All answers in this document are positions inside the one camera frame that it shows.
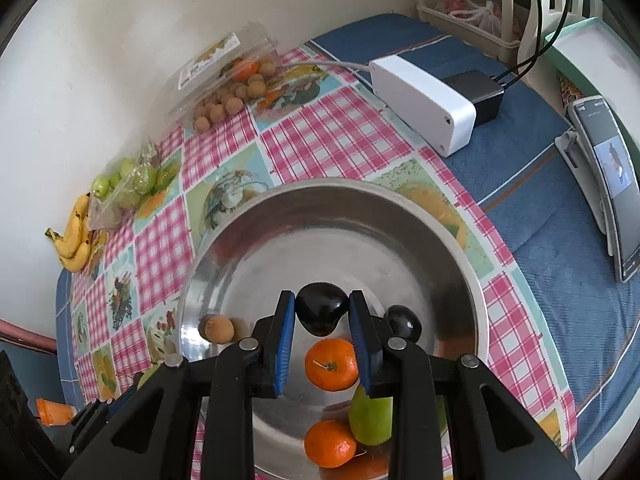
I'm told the black cable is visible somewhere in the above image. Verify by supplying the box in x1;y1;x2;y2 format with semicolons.
492;0;546;83
500;0;573;86

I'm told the brown woven object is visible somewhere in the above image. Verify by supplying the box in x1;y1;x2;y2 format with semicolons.
557;75;583;108

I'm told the dark red wooden rail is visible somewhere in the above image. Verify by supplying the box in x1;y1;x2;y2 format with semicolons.
0;317;58;356

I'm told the bunch of yellow bananas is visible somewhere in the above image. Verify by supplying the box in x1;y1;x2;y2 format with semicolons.
45;192;93;273

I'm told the green and white tray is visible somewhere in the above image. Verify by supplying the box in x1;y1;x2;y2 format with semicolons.
542;17;640;111

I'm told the plastic bag with red contents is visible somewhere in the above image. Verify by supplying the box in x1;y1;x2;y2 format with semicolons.
434;0;503;38

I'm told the white power box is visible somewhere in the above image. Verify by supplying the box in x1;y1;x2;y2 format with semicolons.
369;55;477;157

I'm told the brown longan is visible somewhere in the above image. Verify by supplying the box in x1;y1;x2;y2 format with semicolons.
199;314;235;345

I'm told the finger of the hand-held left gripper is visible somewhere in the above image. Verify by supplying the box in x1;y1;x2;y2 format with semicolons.
75;382;143;431

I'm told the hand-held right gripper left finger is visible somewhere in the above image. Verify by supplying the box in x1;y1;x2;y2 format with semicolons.
62;290;297;480

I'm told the round metal bowl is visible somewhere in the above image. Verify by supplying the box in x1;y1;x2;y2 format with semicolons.
177;179;490;480

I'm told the bag of small red fruits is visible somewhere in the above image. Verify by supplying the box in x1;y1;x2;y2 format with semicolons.
165;22;281;136

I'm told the black power adapter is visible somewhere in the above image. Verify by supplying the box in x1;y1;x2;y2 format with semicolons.
442;71;506;128

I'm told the pink checkered printed tablecloth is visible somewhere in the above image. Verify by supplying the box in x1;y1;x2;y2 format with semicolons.
70;45;578;480

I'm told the white plastic rack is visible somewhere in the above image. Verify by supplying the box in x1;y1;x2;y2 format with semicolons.
407;0;531;61

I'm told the small orange object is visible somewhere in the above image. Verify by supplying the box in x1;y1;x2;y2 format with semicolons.
36;398;76;427

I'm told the dark purple plum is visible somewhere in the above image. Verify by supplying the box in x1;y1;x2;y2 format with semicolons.
384;305;422;343
295;282;350;338

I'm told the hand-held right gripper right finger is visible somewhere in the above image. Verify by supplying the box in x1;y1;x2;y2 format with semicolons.
348;290;581;480

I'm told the clear bag of green jujubes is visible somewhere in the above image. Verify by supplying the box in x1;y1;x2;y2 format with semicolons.
89;132;173;231

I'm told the orange mandarin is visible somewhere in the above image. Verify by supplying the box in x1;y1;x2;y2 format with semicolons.
304;420;358;468
305;338;361;392

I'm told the green jujube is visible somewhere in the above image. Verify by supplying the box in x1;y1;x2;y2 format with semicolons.
348;384;396;447

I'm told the smartphone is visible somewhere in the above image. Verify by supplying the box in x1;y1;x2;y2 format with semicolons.
570;95;640;283

